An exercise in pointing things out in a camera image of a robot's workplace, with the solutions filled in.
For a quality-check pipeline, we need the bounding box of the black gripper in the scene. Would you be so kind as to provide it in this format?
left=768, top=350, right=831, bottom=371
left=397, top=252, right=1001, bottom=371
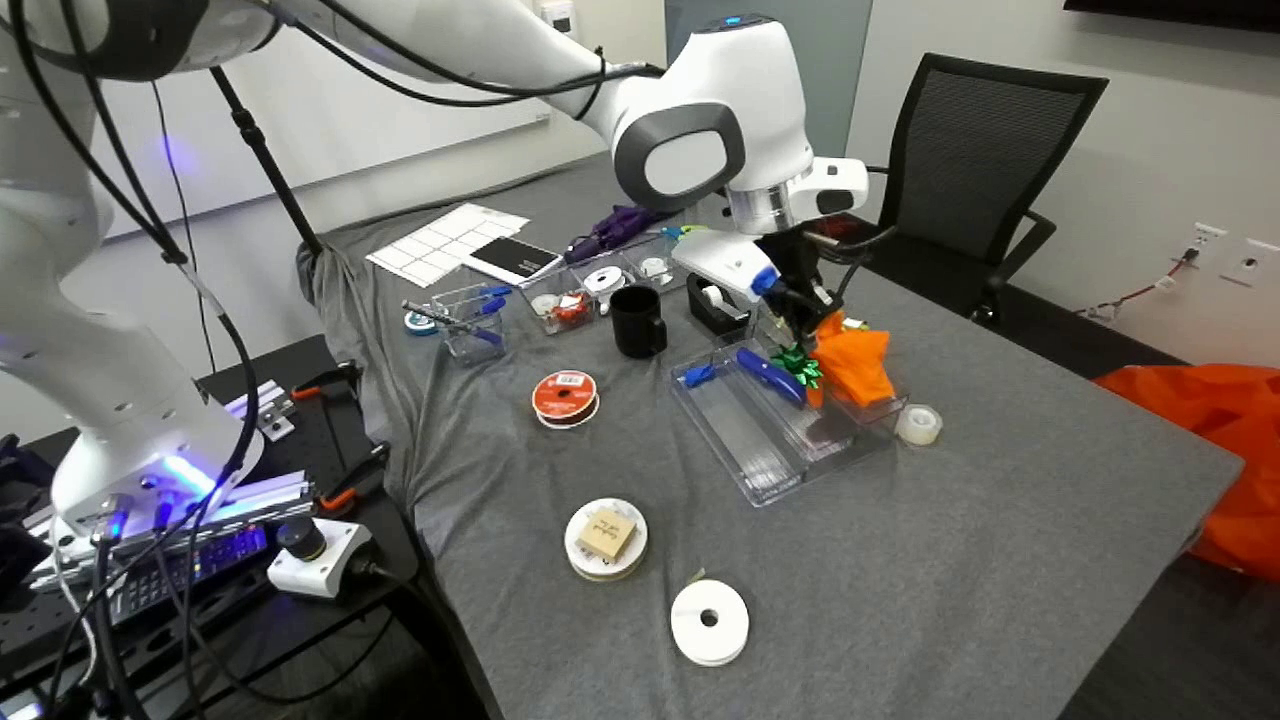
left=766, top=259, right=841, bottom=366

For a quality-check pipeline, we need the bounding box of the green gift bow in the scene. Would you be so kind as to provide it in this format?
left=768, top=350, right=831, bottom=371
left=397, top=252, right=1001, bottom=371
left=768, top=342, right=830, bottom=394

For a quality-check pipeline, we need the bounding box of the white spool tan ribbon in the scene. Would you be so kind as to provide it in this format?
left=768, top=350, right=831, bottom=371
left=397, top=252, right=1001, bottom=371
left=561, top=492, right=658, bottom=589

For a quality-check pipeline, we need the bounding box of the white ribbon spool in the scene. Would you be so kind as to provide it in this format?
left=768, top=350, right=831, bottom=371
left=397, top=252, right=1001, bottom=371
left=666, top=572, right=755, bottom=678

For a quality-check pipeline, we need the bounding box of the clear pen container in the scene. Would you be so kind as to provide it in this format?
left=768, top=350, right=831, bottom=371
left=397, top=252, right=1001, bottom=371
left=426, top=275, right=522, bottom=368

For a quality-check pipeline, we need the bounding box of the orange crumpled cloth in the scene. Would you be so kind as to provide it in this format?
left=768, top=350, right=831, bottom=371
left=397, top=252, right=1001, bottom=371
left=806, top=308, right=902, bottom=418

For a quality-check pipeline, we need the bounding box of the black tape dispenser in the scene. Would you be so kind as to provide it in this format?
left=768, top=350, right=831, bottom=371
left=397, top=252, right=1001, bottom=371
left=686, top=273, right=762, bottom=345

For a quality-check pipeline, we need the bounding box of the large clear plastic tray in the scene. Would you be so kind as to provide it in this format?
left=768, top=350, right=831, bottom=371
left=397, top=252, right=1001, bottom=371
left=667, top=333, right=914, bottom=518

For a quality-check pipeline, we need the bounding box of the black cup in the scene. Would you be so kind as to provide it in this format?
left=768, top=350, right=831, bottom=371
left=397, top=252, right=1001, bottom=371
left=610, top=280, right=673, bottom=366

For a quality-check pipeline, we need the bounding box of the grey tablecloth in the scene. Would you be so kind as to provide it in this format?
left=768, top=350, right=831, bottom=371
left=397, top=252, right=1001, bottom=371
left=294, top=144, right=1250, bottom=720

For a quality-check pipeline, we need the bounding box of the white tape roll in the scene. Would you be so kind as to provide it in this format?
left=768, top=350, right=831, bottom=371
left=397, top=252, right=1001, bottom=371
left=580, top=263, right=631, bottom=305

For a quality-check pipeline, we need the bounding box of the purple folded umbrella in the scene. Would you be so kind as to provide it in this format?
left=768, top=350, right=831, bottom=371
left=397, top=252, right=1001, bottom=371
left=563, top=199, right=667, bottom=263

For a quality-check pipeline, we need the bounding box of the small clear plastic tray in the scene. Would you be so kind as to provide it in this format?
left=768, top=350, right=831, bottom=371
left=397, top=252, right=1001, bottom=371
left=530, top=286, right=599, bottom=342

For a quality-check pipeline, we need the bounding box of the black mesh office chair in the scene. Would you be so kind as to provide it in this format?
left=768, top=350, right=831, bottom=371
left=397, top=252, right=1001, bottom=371
left=798, top=48, right=1114, bottom=329

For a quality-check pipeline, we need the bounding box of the blue pen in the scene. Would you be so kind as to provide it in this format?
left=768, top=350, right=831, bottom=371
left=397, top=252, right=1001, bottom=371
left=450, top=317, right=512, bottom=358

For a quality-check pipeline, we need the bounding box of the white label sheet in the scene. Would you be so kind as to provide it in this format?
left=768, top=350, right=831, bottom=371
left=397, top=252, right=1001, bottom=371
left=365, top=199, right=534, bottom=294

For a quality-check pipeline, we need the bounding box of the white whiteboard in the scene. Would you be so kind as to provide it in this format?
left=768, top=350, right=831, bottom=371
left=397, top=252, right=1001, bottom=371
left=76, top=54, right=556, bottom=252

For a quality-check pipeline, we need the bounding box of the silver metal block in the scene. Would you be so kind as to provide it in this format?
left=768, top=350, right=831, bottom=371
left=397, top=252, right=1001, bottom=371
left=236, top=377, right=300, bottom=444

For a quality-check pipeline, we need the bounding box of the black tripod pole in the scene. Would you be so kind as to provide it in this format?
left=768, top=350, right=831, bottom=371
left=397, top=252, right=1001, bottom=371
left=209, top=64, right=327, bottom=259

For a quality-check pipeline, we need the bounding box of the black outlet cable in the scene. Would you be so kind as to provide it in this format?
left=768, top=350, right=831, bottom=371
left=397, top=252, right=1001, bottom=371
left=1075, top=245, right=1204, bottom=329

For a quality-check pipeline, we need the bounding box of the white wall outlet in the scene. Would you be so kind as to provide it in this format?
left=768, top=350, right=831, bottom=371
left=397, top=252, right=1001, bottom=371
left=1183, top=215, right=1234, bottom=263

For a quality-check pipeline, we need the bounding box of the white wall plate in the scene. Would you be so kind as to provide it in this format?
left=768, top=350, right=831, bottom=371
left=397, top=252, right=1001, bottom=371
left=1222, top=234, right=1280, bottom=294

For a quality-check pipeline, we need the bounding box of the black wall television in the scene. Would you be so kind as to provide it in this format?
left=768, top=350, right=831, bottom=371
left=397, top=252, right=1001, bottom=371
left=1059, top=0, right=1280, bottom=39

